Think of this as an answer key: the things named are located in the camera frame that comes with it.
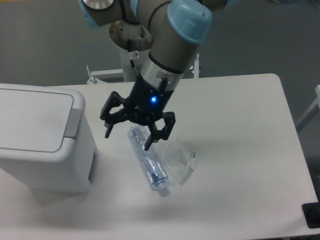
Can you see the clear plastic wrapper bag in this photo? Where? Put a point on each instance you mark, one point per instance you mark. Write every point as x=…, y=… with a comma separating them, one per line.
x=179, y=159

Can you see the white frame at right edge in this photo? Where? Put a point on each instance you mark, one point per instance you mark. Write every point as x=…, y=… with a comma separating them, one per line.
x=310, y=112

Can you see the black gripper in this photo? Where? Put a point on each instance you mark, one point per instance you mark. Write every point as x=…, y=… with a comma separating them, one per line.
x=147, y=102

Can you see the white push-button trash can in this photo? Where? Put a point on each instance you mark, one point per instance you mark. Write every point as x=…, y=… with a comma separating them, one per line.
x=45, y=138

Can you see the black clamp at table edge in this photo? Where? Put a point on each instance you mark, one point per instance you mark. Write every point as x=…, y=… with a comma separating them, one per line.
x=311, y=213

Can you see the white pedestal base frame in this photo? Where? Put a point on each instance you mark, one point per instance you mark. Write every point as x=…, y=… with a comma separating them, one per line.
x=111, y=76

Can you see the crushed clear plastic bottle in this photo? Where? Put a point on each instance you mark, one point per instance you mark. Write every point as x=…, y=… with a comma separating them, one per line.
x=150, y=163

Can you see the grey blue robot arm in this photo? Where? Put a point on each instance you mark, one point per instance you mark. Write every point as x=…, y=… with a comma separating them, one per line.
x=177, y=28

